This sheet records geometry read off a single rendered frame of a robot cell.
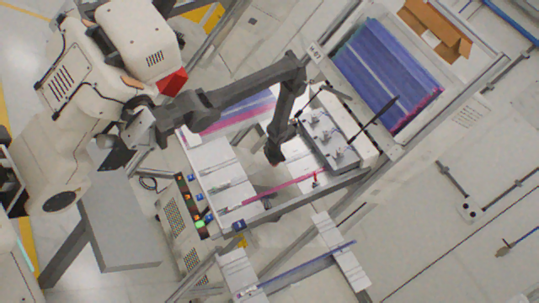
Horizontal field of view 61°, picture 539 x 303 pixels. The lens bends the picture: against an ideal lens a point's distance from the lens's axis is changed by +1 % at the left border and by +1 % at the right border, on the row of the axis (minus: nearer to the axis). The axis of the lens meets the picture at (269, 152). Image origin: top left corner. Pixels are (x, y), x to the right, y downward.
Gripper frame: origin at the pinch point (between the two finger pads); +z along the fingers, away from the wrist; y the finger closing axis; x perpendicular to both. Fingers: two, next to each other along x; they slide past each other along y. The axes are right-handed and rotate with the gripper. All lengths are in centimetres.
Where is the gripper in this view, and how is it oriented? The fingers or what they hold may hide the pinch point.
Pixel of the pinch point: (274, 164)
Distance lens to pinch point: 204.7
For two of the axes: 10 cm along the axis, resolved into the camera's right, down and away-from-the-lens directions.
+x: -9.0, 3.6, -2.4
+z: 0.1, 5.8, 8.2
